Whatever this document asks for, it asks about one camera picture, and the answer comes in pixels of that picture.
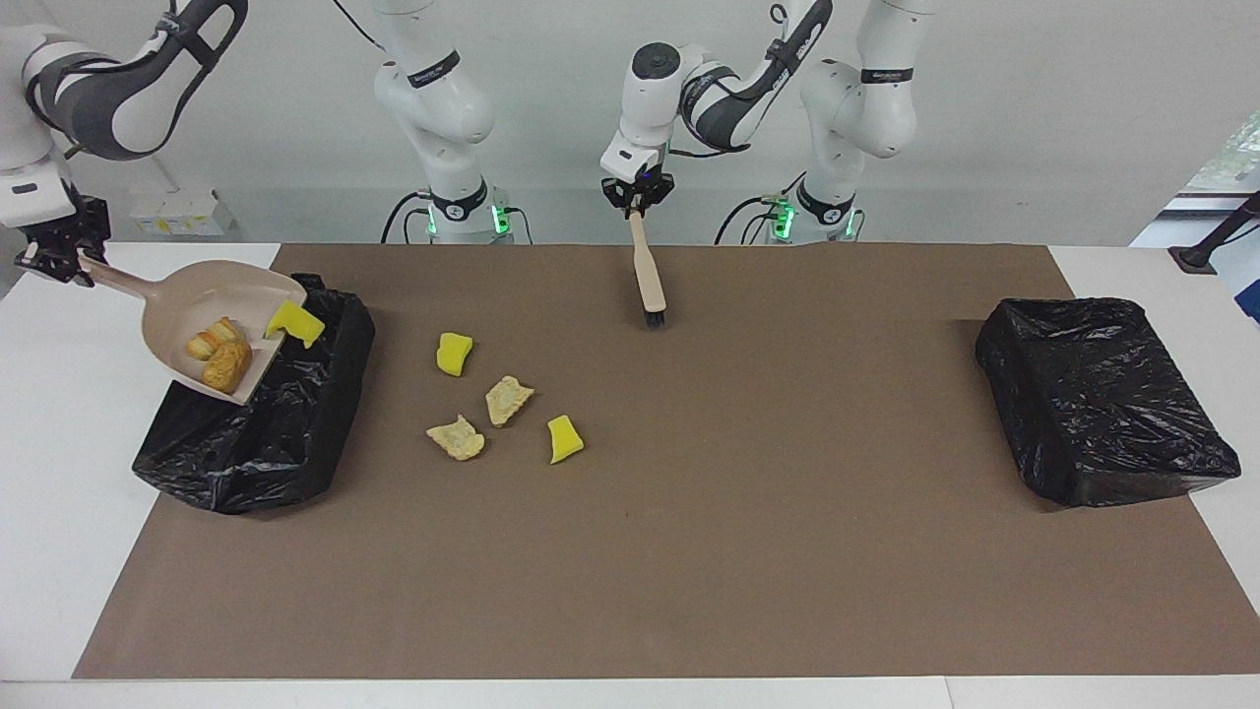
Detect orange striped bread piece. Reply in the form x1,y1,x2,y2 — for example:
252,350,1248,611
187,317,247,360

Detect wide pale dumpling piece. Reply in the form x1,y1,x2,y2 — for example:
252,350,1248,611
425,414,487,463

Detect tall pale dumpling piece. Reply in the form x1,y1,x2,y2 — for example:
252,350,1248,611
484,374,536,428

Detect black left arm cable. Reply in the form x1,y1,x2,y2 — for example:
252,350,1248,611
667,0,788,161

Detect bin lined with black bag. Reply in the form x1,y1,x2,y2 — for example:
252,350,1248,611
131,273,377,516
975,296,1243,509

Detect notched yellow sponge piece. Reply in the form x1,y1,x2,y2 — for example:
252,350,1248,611
266,300,326,351

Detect brown paper table mat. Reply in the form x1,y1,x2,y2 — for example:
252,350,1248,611
72,243,1260,680

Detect small curved yellow sponge piece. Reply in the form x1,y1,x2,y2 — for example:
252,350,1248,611
547,415,586,465

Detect brown bread roll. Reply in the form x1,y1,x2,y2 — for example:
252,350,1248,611
202,340,253,395

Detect beige brush with black bristles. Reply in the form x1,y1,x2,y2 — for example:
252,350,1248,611
628,209,670,329

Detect black base cable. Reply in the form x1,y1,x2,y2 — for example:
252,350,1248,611
716,172,788,245
381,189,434,245

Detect beige plastic dustpan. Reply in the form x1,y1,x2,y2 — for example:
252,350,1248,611
77,256,309,405

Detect white wall socket box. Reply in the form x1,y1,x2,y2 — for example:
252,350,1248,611
130,189,235,237

